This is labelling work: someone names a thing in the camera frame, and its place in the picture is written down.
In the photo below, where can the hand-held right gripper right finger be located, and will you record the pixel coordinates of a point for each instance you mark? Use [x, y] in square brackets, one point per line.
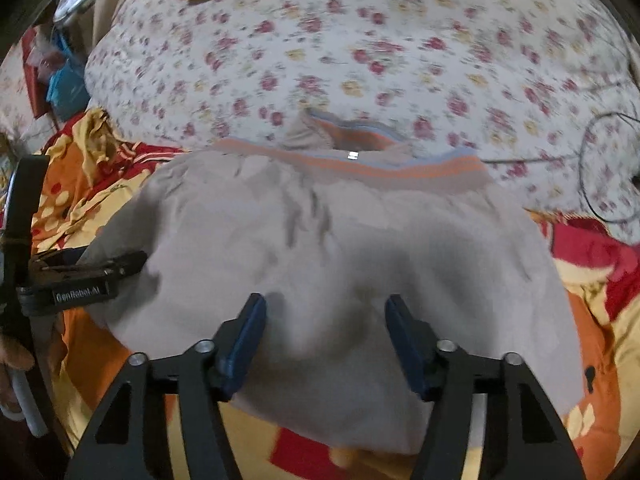
[407, 347]

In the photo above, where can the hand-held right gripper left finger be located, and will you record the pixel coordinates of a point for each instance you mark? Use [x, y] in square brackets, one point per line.
[245, 347]

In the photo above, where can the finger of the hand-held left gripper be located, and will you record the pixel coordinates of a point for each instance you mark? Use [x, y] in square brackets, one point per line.
[112, 266]

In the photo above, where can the beige jacket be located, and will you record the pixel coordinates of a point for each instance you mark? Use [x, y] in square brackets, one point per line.
[325, 260]

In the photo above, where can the person's left hand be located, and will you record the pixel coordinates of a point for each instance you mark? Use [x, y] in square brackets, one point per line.
[14, 357]

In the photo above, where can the red bag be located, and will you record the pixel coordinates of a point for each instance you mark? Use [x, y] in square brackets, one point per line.
[32, 85]

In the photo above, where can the blue plastic bag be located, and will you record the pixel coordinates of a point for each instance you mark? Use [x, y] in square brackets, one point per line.
[67, 87]

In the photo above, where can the orange yellow printed blanket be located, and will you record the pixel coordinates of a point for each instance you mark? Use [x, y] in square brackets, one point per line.
[595, 260]

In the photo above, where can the floral quilt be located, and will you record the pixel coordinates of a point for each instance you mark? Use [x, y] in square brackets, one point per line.
[350, 60]

